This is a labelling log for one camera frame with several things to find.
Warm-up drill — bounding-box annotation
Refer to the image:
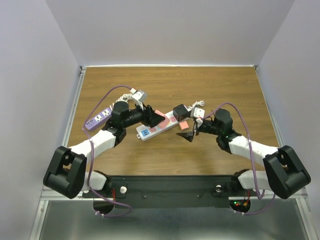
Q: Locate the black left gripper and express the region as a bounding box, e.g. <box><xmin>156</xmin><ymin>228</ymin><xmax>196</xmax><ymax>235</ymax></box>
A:
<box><xmin>122</xmin><ymin>100</ymin><xmax>165</xmax><ymax>129</ymax></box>

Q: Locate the small pink plug adapter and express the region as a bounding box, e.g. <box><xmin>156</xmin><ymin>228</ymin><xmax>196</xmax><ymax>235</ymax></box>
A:
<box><xmin>179</xmin><ymin>120</ymin><xmax>190</xmax><ymax>131</ymax></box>

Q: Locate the white multicolour power strip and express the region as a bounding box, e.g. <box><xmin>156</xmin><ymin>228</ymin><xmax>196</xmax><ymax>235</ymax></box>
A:
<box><xmin>136</xmin><ymin>111</ymin><xmax>179</xmax><ymax>142</ymax></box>

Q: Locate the black cube socket adapter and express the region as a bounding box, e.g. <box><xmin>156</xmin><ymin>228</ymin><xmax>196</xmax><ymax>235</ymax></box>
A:
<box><xmin>172</xmin><ymin>104</ymin><xmax>189</xmax><ymax>122</ymax></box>

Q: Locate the pink cube socket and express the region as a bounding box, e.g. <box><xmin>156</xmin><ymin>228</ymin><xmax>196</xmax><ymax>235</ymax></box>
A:
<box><xmin>155</xmin><ymin>110</ymin><xmax>170</xmax><ymax>130</ymax></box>

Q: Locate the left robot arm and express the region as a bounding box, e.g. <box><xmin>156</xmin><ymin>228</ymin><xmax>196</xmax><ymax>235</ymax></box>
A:
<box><xmin>43</xmin><ymin>101</ymin><xmax>165</xmax><ymax>199</ymax></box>

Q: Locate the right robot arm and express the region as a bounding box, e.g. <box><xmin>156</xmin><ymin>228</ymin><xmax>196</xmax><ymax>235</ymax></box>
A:
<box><xmin>178</xmin><ymin>108</ymin><xmax>311</xmax><ymax>199</ymax></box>

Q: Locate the purple power strip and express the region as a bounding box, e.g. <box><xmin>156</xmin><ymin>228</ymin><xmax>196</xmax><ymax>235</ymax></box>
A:
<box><xmin>85</xmin><ymin>107</ymin><xmax>112</xmax><ymax>132</ymax></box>

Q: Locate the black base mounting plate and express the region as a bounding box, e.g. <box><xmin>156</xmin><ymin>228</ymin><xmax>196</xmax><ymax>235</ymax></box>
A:
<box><xmin>98</xmin><ymin>175</ymin><xmax>256</xmax><ymax>209</ymax></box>

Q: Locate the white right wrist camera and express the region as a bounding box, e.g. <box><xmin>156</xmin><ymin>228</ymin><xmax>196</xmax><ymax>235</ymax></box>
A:
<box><xmin>190</xmin><ymin>107</ymin><xmax>205</xmax><ymax>126</ymax></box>

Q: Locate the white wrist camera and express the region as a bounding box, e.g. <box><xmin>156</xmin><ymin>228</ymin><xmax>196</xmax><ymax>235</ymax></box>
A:
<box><xmin>190</xmin><ymin>107</ymin><xmax>205</xmax><ymax>126</ymax></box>
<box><xmin>130</xmin><ymin>88</ymin><xmax>148</xmax><ymax>110</ymax></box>

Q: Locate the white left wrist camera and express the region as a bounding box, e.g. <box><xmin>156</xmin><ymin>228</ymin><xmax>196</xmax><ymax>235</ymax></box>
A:
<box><xmin>130</xmin><ymin>88</ymin><xmax>148</xmax><ymax>110</ymax></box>

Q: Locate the white power strip cable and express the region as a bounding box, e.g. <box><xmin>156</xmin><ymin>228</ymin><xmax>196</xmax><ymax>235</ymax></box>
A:
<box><xmin>187</xmin><ymin>99</ymin><xmax>206</xmax><ymax>111</ymax></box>

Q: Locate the white coiled cable with plug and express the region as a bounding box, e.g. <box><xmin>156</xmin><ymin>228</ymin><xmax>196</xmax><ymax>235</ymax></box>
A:
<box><xmin>113</xmin><ymin>93</ymin><xmax>135</xmax><ymax>104</ymax></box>

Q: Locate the aluminium frame rail left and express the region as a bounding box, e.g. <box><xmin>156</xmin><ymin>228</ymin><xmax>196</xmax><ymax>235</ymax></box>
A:
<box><xmin>55</xmin><ymin>65</ymin><xmax>87</xmax><ymax>149</ymax></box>

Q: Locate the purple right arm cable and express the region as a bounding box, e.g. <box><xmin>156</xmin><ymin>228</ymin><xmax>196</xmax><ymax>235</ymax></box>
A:
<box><xmin>202</xmin><ymin>101</ymin><xmax>276</xmax><ymax>216</ymax></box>

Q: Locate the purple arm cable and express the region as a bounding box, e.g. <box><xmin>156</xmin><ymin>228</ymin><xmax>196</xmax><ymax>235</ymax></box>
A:
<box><xmin>202</xmin><ymin>101</ymin><xmax>276</xmax><ymax>216</ymax></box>
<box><xmin>81</xmin><ymin>85</ymin><xmax>137</xmax><ymax>218</ymax></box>

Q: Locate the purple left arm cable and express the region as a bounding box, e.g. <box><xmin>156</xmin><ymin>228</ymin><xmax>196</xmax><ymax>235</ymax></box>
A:
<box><xmin>81</xmin><ymin>85</ymin><xmax>137</xmax><ymax>218</ymax></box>

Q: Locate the aluminium front rail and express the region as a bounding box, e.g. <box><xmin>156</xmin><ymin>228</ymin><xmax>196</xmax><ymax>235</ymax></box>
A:
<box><xmin>39</xmin><ymin>177</ymin><xmax>308</xmax><ymax>201</ymax></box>

